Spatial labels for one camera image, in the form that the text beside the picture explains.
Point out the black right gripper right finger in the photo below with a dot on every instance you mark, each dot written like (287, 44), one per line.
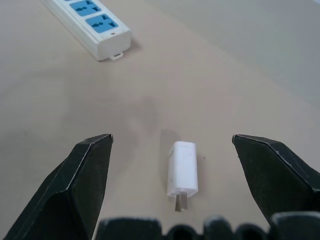
(270, 175)

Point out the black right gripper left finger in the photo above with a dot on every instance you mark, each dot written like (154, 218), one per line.
(72, 190)

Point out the white plug adapter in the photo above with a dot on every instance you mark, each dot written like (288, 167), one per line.
(183, 170)

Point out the white blue power strip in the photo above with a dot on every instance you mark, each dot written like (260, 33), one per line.
(100, 30)

